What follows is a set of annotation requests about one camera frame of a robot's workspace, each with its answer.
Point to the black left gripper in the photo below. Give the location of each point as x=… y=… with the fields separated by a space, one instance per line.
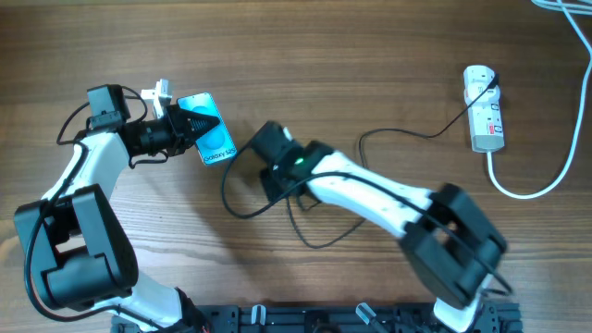
x=181 y=135

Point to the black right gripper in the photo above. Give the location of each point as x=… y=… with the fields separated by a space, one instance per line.
x=273 y=189

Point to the blue screen Galaxy smartphone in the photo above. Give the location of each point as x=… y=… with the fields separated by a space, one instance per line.
x=216 y=145

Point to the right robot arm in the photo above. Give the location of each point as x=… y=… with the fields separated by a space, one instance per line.
x=449 y=242

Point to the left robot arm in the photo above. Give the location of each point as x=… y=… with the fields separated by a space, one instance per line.
x=79 y=261

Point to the white USB charger plug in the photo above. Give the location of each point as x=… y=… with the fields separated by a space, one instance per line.
x=481 y=93

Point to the white power strip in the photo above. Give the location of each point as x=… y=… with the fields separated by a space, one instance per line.
x=485 y=125

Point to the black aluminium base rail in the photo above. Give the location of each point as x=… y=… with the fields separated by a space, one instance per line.
x=493 y=317

